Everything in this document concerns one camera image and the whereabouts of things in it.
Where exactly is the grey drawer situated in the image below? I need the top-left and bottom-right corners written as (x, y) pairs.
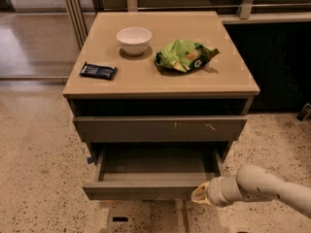
top-left (83, 147), bottom-right (222, 201)
top-left (73, 116), bottom-right (247, 143)

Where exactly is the metal railing frame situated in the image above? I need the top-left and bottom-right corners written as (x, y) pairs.
top-left (65, 0), bottom-right (311, 42)

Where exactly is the dark blue snack packet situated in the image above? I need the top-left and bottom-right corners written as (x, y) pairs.
top-left (80, 62), bottom-right (118, 81)

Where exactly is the green chip bag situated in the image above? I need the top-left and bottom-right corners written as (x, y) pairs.
top-left (155, 40), bottom-right (220, 73)

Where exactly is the grey drawer cabinet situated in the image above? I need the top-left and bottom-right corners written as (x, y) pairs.
top-left (63, 12), bottom-right (259, 156)

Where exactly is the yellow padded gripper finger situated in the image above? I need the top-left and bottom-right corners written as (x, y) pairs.
top-left (191, 183), bottom-right (210, 205)

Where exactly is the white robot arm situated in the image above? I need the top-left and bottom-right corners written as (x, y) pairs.
top-left (191, 164), bottom-right (311, 217)

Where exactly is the blue tape piece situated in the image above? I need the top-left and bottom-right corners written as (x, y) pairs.
top-left (86, 157), bottom-right (94, 164)

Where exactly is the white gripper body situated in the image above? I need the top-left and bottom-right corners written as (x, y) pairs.
top-left (207, 176), bottom-right (242, 207)

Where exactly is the white ceramic bowl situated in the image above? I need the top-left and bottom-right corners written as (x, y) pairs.
top-left (117, 27), bottom-right (152, 55)

